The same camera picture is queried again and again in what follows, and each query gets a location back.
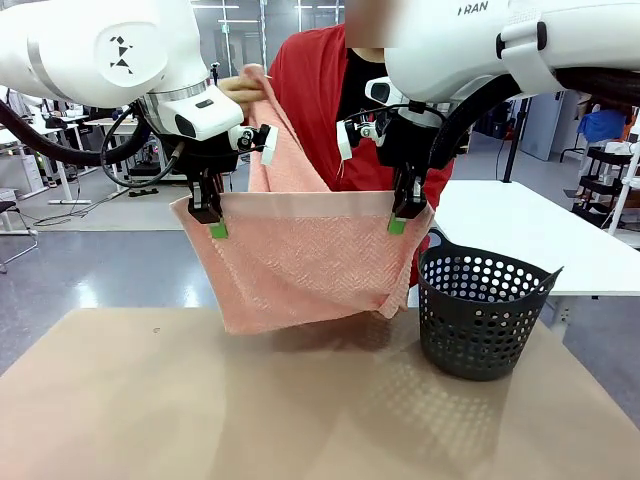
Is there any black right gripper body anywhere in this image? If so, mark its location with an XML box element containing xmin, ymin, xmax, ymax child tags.
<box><xmin>374</xmin><ymin>105</ymin><xmax>454</xmax><ymax>172</ymax></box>

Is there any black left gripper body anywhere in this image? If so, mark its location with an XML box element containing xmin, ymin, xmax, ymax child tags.
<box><xmin>180</xmin><ymin>139</ymin><xmax>237</xmax><ymax>187</ymax></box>

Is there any pink towel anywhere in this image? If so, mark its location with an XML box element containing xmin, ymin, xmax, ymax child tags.
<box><xmin>168</xmin><ymin>63</ymin><xmax>435</xmax><ymax>335</ymax></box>

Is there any person's right hand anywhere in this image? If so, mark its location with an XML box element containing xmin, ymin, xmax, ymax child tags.
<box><xmin>218</xmin><ymin>63</ymin><xmax>269</xmax><ymax>117</ymax></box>

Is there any person in red jacket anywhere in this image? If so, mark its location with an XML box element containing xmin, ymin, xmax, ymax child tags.
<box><xmin>268</xmin><ymin>0</ymin><xmax>456</xmax><ymax>289</ymax></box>

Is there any black stand pole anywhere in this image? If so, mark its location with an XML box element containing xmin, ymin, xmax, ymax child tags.
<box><xmin>501</xmin><ymin>97</ymin><xmax>532</xmax><ymax>185</ymax></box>

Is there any white table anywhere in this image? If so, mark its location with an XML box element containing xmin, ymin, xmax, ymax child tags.
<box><xmin>432</xmin><ymin>178</ymin><xmax>640</xmax><ymax>341</ymax></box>

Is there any white office desk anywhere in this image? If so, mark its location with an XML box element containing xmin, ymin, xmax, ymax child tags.
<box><xmin>44</xmin><ymin>118</ymin><xmax>142</xmax><ymax>207</ymax></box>

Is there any black perforated plastic basket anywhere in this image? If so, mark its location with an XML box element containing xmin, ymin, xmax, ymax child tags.
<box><xmin>417</xmin><ymin>228</ymin><xmax>565</xmax><ymax>382</ymax></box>

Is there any black utility cart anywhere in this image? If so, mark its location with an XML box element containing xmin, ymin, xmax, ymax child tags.
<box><xmin>572</xmin><ymin>145</ymin><xmax>632</xmax><ymax>224</ymax></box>

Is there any black office chair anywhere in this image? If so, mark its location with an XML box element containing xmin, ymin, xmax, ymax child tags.
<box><xmin>0</xmin><ymin>199</ymin><xmax>39</xmax><ymax>274</ymax></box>

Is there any blue cloth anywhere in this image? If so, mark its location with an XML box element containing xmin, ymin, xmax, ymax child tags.
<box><xmin>577</xmin><ymin>108</ymin><xmax>629</xmax><ymax>144</ymax></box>

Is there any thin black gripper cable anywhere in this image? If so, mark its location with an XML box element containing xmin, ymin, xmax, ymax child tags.
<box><xmin>344</xmin><ymin>101</ymin><xmax>447</xmax><ymax>132</ymax></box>

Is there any right wrist camera, white mount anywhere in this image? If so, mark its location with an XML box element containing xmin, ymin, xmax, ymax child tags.
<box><xmin>336</xmin><ymin>113</ymin><xmax>389</xmax><ymax>162</ymax></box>

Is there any wrist camera, white mount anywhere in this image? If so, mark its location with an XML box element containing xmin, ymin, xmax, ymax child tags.
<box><xmin>336</xmin><ymin>113</ymin><xmax>389</xmax><ymax>162</ymax></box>
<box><xmin>227</xmin><ymin>123</ymin><xmax>279</xmax><ymax>166</ymax></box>

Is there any thick black right arm hose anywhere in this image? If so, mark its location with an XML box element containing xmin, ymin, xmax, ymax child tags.
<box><xmin>429</xmin><ymin>67</ymin><xmax>640</xmax><ymax>171</ymax></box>

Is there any thick black arm hose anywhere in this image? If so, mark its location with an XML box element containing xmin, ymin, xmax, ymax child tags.
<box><xmin>429</xmin><ymin>67</ymin><xmax>640</xmax><ymax>171</ymax></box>
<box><xmin>0</xmin><ymin>99</ymin><xmax>151</xmax><ymax>169</ymax></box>

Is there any left wrist camera, white mount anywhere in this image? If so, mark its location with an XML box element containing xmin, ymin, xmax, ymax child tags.
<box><xmin>227</xmin><ymin>123</ymin><xmax>279</xmax><ymax>166</ymax></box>

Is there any thin black cable loop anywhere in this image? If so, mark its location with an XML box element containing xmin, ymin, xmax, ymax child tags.
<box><xmin>99</xmin><ymin>104</ymin><xmax>187</xmax><ymax>190</ymax></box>

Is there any thick black left arm hose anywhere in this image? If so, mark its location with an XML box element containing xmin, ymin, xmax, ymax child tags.
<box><xmin>0</xmin><ymin>99</ymin><xmax>151</xmax><ymax>169</ymax></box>

